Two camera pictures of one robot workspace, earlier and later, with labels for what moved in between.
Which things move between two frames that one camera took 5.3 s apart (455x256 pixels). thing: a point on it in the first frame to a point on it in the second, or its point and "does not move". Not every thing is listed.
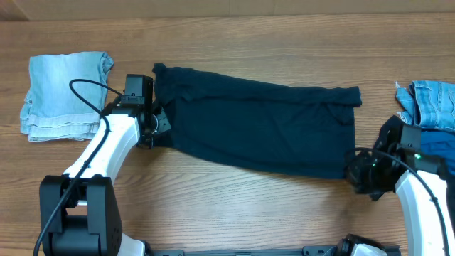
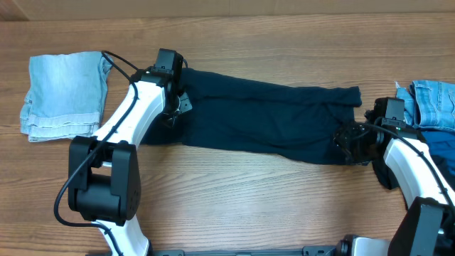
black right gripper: [357, 172] to [348, 141]
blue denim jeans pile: [428, 104] does not move
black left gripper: [165, 124] to [186, 106]
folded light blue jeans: [52, 111] does not move
